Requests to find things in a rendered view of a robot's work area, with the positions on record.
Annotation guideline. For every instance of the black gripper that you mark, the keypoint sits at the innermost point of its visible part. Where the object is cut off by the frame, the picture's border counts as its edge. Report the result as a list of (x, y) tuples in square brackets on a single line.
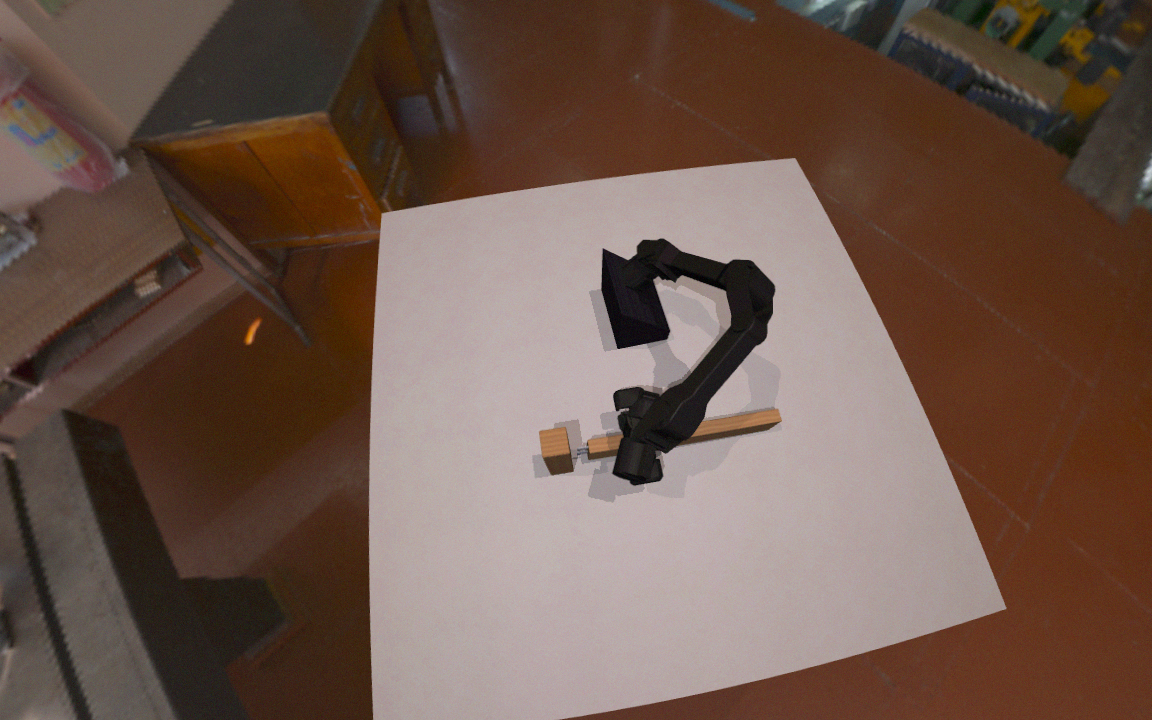
[(623, 399)]

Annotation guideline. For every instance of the brown wooden board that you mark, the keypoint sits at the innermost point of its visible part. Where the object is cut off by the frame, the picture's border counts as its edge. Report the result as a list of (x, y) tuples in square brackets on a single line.
[(706, 431)]

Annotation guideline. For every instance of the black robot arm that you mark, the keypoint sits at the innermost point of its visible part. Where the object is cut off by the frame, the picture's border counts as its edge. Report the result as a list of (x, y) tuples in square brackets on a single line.
[(678, 412)]

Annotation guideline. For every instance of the dark brown wooden post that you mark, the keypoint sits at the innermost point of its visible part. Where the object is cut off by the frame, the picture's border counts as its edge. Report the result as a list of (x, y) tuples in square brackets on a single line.
[(556, 451)]

